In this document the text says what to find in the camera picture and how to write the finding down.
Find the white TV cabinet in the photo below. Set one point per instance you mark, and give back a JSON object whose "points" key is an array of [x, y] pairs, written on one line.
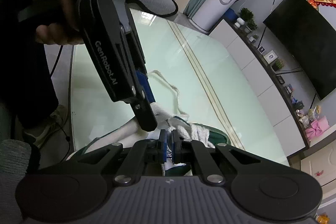
{"points": [[262, 80]]}

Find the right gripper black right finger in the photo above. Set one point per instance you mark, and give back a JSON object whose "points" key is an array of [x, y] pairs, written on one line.
{"points": [[257, 185]]}

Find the person's left hand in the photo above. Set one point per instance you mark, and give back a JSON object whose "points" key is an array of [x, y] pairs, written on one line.
{"points": [[56, 23]]}

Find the white shoelace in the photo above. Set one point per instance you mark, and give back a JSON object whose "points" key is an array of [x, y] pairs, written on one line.
{"points": [[179, 122]]}

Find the green canvas sneaker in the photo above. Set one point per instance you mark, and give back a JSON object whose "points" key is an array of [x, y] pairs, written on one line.
{"points": [[130, 132]]}

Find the white framed photo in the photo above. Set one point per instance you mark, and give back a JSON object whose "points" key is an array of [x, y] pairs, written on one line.
{"points": [[270, 57]]}

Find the small green plant black pot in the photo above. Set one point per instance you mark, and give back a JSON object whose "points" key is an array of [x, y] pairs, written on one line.
{"points": [[277, 65]]}

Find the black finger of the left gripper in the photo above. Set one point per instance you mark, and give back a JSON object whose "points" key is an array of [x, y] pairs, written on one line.
{"points": [[104, 35], [138, 57]]}

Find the potted plant in white pot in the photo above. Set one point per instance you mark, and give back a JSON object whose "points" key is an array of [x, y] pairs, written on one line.
{"points": [[248, 17]]}

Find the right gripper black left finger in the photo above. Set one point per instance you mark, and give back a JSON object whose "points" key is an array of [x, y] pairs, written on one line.
{"points": [[84, 183]]}

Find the black wall television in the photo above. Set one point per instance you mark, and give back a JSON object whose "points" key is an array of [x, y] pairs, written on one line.
{"points": [[309, 38]]}

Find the white interior door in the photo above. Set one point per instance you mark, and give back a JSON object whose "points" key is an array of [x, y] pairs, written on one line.
{"points": [[321, 165]]}

